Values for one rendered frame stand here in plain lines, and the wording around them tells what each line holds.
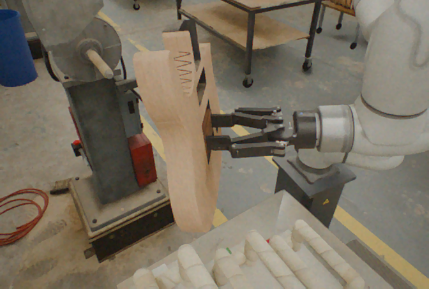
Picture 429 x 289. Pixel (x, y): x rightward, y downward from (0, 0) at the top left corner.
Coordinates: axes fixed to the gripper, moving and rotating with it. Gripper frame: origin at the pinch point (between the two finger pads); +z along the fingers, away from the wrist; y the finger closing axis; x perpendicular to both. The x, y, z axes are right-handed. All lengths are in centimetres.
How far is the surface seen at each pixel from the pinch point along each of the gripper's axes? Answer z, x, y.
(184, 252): 3.6, -11.9, -19.5
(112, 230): 74, -103, 47
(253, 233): -8.1, -21.0, -8.9
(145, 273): 9.3, -11.4, -23.9
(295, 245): -18.4, -38.3, -0.1
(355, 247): -64, -140, 67
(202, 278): -0.2, -12.3, -23.7
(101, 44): 49, 0, 56
